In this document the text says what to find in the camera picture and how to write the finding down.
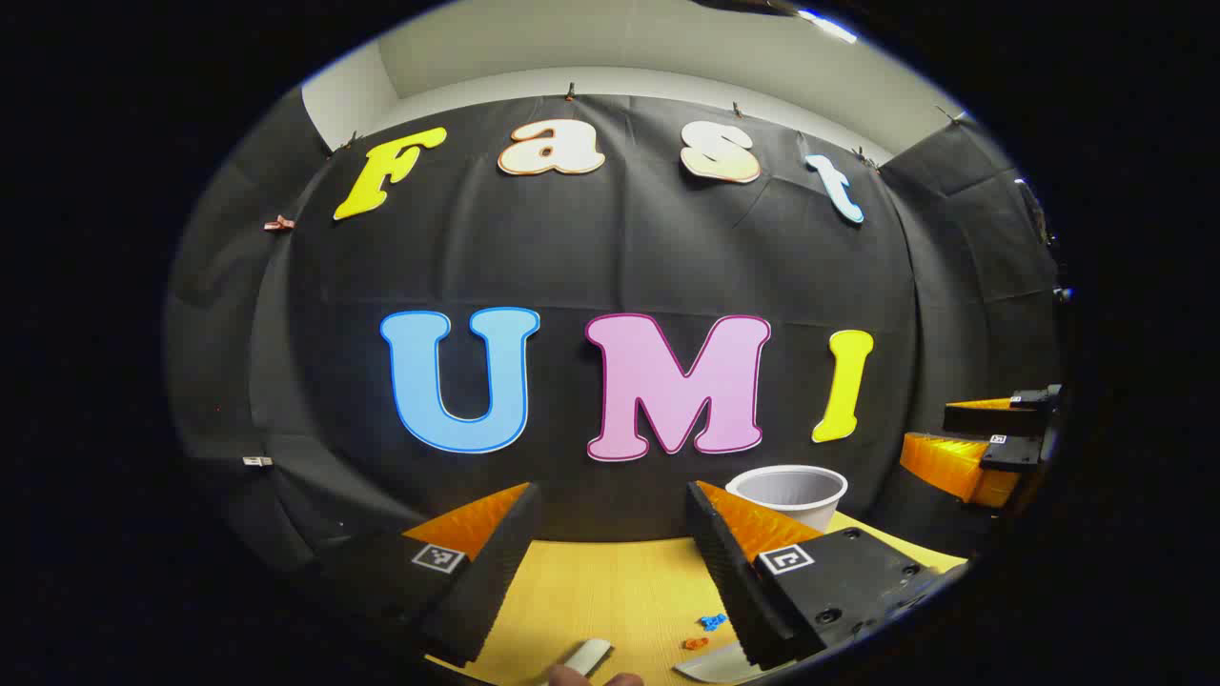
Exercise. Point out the orange paper trash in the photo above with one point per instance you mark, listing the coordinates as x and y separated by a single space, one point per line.
695 643

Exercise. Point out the copper backdrop clip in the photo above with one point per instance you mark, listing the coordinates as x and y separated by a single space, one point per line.
279 224

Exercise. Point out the ceiling light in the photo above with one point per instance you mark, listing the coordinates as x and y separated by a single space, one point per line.
825 25

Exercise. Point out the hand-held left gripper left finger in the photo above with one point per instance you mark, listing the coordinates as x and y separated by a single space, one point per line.
496 572

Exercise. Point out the blue paper trash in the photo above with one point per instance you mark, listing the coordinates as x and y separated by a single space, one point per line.
712 621

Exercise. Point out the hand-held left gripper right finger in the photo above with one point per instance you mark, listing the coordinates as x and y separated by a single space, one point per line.
729 581

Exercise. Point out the grey plastic dustpan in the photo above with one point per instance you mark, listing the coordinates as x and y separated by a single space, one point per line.
710 665

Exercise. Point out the small grey broom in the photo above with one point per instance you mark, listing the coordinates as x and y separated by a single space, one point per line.
586 657

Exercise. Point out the white ribbed garbage bin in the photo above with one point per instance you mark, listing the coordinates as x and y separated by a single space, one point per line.
786 495

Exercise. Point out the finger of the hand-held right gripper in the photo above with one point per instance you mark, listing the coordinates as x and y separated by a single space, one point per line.
991 421
953 467

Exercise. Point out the black backdrop cloth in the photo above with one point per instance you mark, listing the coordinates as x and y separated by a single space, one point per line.
572 257

